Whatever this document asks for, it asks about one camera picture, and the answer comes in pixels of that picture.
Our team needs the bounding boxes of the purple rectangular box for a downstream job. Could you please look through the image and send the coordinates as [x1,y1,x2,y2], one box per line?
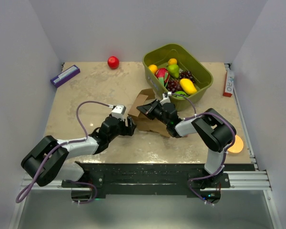
[50,65,81,88]

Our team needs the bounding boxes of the yellow mango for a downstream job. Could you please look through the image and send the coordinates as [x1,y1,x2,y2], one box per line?
[179,78,197,95]

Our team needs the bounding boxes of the red apple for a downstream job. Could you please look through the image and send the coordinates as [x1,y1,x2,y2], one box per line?
[107,56,120,69]

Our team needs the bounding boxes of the red white toothpaste box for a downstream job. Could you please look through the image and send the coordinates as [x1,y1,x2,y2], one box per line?
[223,70,235,97]

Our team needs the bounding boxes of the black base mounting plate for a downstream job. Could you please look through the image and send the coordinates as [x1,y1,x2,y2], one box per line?
[66,162,255,202]

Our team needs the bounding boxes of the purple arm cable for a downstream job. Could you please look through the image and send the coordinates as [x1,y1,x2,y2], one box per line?
[15,100,117,204]
[169,92,236,206]

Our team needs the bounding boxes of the dark purple grape bunch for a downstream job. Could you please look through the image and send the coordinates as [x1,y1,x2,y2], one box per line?
[179,71,195,83]

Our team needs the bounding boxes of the brown cardboard paper box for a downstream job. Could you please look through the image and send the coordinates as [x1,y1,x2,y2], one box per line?
[127,88,171,138]

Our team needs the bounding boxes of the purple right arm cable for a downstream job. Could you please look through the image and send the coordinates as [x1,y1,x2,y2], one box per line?
[169,92,236,206]

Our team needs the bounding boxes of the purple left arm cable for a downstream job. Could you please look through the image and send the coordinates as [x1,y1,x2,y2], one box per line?
[15,100,117,204]

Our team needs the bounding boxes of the aluminium front rail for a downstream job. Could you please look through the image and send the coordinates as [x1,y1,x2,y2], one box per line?
[20,171,272,191]

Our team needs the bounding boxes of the round yellow orange sponge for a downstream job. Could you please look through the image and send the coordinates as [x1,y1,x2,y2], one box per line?
[227,135,244,154]

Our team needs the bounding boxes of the green plastic tub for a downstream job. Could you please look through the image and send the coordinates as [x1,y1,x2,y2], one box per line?
[143,43,213,104]

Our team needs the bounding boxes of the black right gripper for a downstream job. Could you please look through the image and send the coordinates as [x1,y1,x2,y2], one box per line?
[137,99,170,126]

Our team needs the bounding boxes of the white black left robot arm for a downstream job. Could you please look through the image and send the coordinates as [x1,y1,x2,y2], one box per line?
[21,116,136,187]

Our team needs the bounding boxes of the yellow orange fruit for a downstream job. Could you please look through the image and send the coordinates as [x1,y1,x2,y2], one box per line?
[148,64,158,74]

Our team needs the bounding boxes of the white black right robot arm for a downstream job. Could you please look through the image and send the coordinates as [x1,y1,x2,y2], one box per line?
[137,100,236,187]

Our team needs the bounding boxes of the pink dragon fruit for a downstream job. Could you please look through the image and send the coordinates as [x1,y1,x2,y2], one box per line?
[154,68,170,86]

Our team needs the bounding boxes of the green pear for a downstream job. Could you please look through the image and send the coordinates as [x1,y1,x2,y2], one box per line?
[167,64,179,79]

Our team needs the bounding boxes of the red grape bunch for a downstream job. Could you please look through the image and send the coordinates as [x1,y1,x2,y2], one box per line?
[166,80,183,93]

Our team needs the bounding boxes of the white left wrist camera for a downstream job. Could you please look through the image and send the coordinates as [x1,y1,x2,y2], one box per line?
[111,104,126,121]

